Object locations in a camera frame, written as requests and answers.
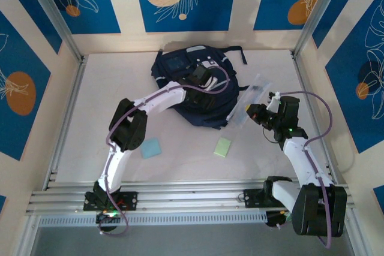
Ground clear plastic bag of pens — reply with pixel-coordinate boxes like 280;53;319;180
220;72;273;132

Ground navy blue backpack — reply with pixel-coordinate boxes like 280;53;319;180
149;44;250;131

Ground green sticky note pad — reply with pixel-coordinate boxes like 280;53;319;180
213;137;232;158

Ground blue sticky note pad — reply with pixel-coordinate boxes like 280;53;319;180
140;137;162;159

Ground black electronics module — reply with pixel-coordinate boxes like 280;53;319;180
265;210;295;230
95;211;121;233

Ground aluminium side rail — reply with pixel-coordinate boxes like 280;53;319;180
290;52;341;185
41;55;88;191

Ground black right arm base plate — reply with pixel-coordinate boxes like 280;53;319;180
243;188;298;210

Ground long aluminium frame rail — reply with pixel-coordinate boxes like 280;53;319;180
25;179;358;216

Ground aluminium frame post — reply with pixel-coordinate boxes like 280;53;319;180
20;0;85;62
292;0;350;59

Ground grey slotted cable duct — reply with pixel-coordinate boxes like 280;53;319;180
38;210;268;228

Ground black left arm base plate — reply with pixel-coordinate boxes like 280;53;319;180
83;191;139;212

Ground aluminium frame leg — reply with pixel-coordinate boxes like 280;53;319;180
17;215;41;256
341;207;365;256

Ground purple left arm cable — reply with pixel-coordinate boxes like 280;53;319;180
98;65;231;236

